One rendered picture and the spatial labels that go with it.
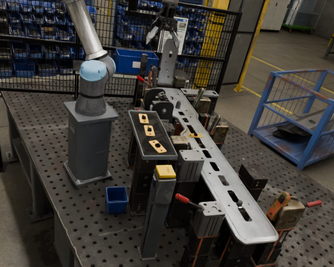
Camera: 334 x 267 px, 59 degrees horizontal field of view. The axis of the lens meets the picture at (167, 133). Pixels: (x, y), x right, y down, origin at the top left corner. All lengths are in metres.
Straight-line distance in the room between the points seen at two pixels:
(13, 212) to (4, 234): 0.20
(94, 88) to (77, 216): 0.61
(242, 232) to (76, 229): 0.73
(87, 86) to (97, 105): 0.10
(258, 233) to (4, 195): 2.03
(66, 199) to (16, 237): 0.86
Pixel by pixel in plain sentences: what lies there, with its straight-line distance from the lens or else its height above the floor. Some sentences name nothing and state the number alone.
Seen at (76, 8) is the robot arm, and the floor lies 1.54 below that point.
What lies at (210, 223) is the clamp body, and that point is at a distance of 1.12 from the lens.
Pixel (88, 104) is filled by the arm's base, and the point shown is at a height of 1.16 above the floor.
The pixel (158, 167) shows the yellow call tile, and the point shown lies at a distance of 1.06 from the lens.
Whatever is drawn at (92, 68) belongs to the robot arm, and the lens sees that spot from 1.40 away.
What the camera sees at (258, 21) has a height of 1.22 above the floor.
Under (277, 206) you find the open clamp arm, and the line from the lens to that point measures 1.28.
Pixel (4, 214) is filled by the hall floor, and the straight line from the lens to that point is 2.53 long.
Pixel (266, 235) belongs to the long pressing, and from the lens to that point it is 1.20.
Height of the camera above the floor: 1.79
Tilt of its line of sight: 30 degrees down
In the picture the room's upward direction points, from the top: 12 degrees clockwise
